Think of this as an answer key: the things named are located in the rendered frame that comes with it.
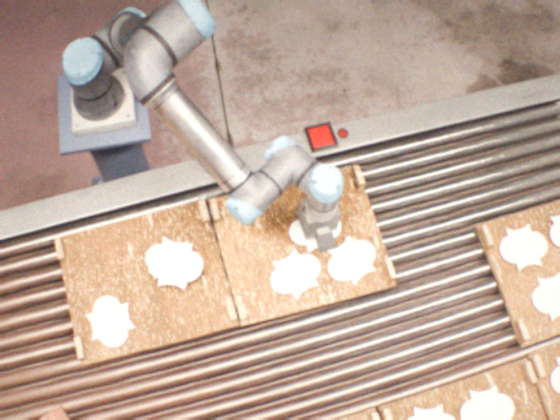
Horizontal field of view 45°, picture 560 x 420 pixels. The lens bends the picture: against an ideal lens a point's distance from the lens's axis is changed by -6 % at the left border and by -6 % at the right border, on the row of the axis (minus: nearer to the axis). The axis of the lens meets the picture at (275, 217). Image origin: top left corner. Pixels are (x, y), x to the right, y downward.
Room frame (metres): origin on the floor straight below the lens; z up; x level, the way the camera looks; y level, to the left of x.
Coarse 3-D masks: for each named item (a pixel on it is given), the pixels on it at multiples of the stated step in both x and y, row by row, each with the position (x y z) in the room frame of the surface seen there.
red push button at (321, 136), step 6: (324, 126) 0.97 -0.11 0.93; (312, 132) 0.95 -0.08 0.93; (318, 132) 0.95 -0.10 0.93; (324, 132) 0.95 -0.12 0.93; (330, 132) 0.95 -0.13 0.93; (312, 138) 0.93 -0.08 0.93; (318, 138) 0.93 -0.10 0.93; (324, 138) 0.93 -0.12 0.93; (330, 138) 0.93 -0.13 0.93; (318, 144) 0.91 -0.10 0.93; (324, 144) 0.91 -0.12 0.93; (330, 144) 0.91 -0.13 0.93
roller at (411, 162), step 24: (552, 120) 1.08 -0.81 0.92; (456, 144) 0.96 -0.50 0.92; (480, 144) 0.97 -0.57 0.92; (504, 144) 0.99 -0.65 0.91; (360, 168) 0.86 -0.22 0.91; (384, 168) 0.86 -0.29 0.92; (408, 168) 0.87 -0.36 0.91; (0, 264) 0.49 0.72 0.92; (24, 264) 0.50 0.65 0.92; (48, 264) 0.51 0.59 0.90
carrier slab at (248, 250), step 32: (288, 192) 0.76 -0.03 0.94; (352, 192) 0.77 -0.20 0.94; (224, 224) 0.65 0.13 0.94; (256, 224) 0.66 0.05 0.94; (288, 224) 0.67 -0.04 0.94; (352, 224) 0.68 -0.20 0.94; (224, 256) 0.57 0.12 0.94; (256, 256) 0.57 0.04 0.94; (320, 256) 0.59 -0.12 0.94; (384, 256) 0.60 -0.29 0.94; (256, 288) 0.49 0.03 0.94; (320, 288) 0.50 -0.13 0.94; (352, 288) 0.51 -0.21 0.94; (384, 288) 0.52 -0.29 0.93; (256, 320) 0.41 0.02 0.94
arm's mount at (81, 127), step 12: (120, 72) 1.10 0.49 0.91; (72, 96) 1.02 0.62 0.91; (132, 96) 1.03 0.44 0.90; (72, 108) 0.98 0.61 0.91; (132, 108) 0.98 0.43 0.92; (72, 120) 0.94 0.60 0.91; (84, 120) 0.94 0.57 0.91; (108, 120) 0.94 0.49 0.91; (120, 120) 0.94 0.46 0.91; (132, 120) 0.95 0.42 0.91; (84, 132) 0.91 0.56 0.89; (96, 132) 0.92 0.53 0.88
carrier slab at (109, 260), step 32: (128, 224) 0.63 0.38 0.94; (160, 224) 0.64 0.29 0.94; (192, 224) 0.64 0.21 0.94; (96, 256) 0.53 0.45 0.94; (128, 256) 0.54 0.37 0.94; (96, 288) 0.45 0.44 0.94; (128, 288) 0.46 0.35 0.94; (160, 288) 0.47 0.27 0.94; (192, 288) 0.47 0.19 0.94; (224, 288) 0.48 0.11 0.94; (160, 320) 0.38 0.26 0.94; (192, 320) 0.39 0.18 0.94; (224, 320) 0.40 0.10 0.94; (96, 352) 0.28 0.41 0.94; (128, 352) 0.29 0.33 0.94
